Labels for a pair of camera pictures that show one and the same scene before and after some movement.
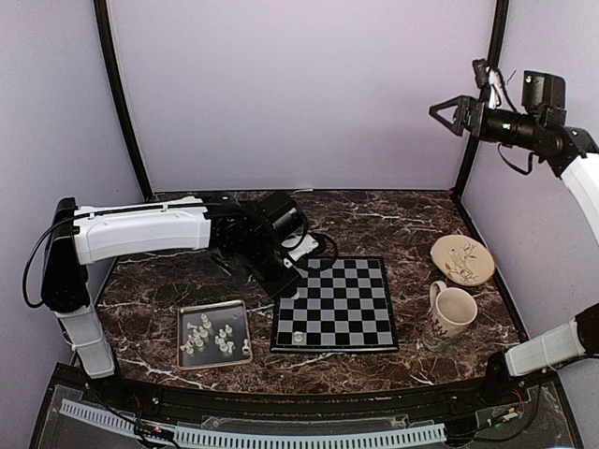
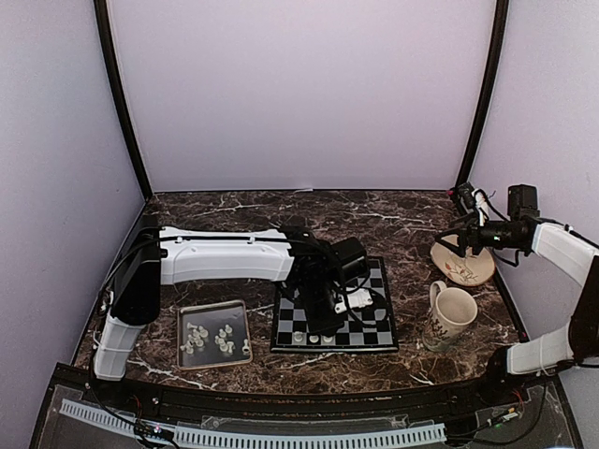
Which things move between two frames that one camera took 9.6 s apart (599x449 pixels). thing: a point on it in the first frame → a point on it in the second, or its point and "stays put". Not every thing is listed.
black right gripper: x=462 y=117 → x=465 y=232
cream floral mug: x=451 y=311 stays put
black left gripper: x=288 y=286 → x=322 y=326
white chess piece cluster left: x=198 y=333 stays put
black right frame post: x=500 y=14 stays put
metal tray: x=212 y=335 stays put
